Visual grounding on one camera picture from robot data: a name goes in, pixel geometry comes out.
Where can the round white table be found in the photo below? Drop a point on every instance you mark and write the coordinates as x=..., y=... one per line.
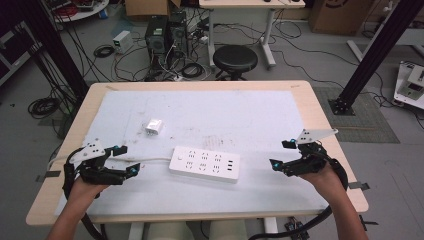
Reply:
x=83, y=8

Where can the black metal stand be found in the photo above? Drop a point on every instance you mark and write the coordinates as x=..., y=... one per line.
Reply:
x=370, y=63
x=53, y=43

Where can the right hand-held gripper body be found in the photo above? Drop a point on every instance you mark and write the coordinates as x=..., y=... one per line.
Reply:
x=308, y=163

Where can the white floor power strip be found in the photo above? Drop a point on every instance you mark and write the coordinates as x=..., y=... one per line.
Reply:
x=178, y=78

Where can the black round stool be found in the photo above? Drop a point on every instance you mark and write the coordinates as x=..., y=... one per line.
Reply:
x=235, y=58

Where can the white desk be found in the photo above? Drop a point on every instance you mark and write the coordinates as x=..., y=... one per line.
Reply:
x=250, y=4

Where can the black computer tower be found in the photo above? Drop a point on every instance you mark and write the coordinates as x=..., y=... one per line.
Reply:
x=178, y=33
x=156, y=40

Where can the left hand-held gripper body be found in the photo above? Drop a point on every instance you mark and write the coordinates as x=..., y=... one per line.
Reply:
x=95, y=173

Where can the person's left hand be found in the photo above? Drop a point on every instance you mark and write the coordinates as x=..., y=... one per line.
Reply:
x=85, y=190

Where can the wooden table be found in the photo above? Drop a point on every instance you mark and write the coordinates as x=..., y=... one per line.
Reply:
x=320, y=110

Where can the white table mat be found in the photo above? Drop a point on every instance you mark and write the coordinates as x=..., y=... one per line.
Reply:
x=216, y=116

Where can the small cardboard box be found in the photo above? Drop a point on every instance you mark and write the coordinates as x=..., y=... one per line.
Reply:
x=146, y=7

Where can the grey floor mat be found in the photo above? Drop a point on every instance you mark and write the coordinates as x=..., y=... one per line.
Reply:
x=363, y=116

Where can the person's right hand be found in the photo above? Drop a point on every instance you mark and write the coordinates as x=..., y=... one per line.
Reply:
x=328, y=183

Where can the white power supply box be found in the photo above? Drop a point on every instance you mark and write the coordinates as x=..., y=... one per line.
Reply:
x=122, y=41

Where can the white charger adapter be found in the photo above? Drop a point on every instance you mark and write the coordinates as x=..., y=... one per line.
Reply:
x=154, y=127

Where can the large cardboard box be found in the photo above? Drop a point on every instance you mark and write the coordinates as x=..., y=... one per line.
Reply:
x=340, y=16

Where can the grey tape strip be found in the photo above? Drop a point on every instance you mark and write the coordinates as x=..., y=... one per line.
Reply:
x=50, y=175
x=359, y=186

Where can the white equipment board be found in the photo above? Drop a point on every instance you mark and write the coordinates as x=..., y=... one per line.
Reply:
x=410, y=85

